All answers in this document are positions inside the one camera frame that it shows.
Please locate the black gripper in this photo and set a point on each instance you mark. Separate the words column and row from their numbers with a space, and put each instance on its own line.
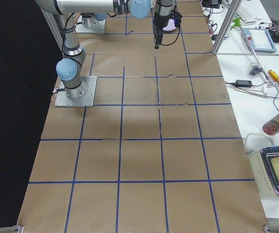
column 160, row 23

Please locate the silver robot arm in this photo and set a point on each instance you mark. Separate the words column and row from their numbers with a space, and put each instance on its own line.
column 69, row 68

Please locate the lavender plate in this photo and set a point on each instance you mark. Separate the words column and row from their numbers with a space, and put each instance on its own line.
column 170, row 26

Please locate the green grabber stick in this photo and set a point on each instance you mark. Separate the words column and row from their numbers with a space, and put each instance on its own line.
column 270, row 82

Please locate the black power adapter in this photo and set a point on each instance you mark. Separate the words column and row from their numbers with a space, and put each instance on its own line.
column 243, row 83

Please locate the teach pendant tablet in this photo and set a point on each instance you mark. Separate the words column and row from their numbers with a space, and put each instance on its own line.
column 260, row 39

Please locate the yellow tool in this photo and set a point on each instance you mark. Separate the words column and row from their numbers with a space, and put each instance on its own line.
column 274, row 76

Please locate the white toaster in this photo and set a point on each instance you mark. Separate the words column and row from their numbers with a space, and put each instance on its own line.
column 264, row 175

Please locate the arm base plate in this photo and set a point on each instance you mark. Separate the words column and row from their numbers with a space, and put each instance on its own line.
column 83, row 96
column 90, row 25

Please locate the aluminium frame post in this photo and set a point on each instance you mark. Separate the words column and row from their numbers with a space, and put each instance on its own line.
column 234, row 6

